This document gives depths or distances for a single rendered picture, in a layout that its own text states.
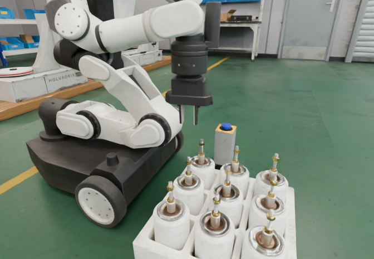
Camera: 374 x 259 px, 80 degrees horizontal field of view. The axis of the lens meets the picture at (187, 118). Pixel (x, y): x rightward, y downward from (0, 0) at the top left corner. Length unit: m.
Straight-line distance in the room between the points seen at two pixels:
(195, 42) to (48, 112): 0.89
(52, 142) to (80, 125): 0.25
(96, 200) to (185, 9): 0.70
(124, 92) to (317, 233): 0.88
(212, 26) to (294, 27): 4.99
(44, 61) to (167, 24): 2.28
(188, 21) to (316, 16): 5.09
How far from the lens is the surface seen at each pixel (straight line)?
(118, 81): 0.87
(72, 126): 1.10
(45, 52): 2.72
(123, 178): 0.86
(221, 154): 0.92
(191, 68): 0.51
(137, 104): 0.88
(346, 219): 1.13
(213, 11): 0.53
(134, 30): 0.54
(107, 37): 0.56
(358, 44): 5.61
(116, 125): 0.98
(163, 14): 0.50
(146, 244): 0.66
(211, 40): 0.53
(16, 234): 1.09
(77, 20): 0.58
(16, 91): 2.37
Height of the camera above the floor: 0.70
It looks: 23 degrees down
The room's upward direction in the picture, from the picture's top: straight up
